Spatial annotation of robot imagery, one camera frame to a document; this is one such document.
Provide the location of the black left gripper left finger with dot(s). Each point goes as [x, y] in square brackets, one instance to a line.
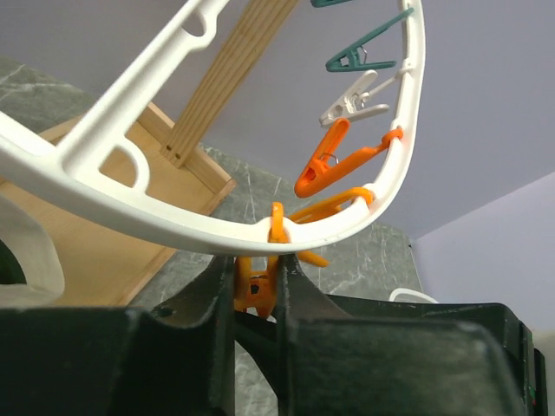
[176, 359]

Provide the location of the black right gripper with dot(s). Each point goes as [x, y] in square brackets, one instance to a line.
[526, 361]

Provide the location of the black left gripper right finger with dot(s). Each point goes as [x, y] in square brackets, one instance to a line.
[334, 363]

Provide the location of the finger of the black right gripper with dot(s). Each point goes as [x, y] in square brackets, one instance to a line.
[259, 337]

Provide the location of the orange clothes peg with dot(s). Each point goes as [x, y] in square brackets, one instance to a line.
[327, 221]
[258, 288]
[324, 169]

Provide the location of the olive green underwear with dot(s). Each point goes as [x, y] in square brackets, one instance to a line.
[31, 272]

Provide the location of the white plastic laundry basket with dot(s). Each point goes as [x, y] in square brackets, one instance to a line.
[410, 295]

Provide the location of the wooden drying rack stand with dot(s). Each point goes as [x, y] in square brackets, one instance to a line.
[97, 173]

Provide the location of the white clothes peg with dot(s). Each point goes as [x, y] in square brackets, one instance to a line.
[352, 104]

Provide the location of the teal clothes peg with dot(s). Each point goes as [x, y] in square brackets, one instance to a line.
[326, 3]
[354, 58]

